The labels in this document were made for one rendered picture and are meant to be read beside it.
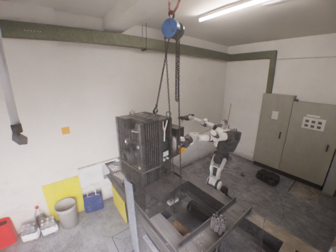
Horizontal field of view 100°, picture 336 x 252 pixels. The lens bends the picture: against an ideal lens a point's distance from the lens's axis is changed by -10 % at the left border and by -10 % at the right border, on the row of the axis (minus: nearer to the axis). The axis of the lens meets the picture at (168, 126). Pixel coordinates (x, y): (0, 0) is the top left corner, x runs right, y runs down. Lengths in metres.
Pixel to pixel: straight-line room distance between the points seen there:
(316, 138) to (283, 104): 0.85
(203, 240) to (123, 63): 2.52
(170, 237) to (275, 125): 3.12
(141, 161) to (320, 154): 3.30
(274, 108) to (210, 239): 2.98
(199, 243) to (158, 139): 1.04
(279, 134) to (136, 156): 3.13
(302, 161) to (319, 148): 0.41
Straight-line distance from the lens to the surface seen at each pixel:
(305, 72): 4.02
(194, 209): 2.65
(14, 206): 2.98
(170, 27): 1.44
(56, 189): 2.85
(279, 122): 3.93
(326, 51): 4.02
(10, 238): 3.08
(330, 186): 4.15
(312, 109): 3.78
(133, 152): 1.62
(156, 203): 1.97
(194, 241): 1.68
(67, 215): 2.76
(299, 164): 4.07
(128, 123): 1.77
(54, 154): 2.63
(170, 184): 1.86
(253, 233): 2.15
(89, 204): 2.94
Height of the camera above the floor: 2.01
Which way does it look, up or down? 16 degrees down
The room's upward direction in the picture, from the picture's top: straight up
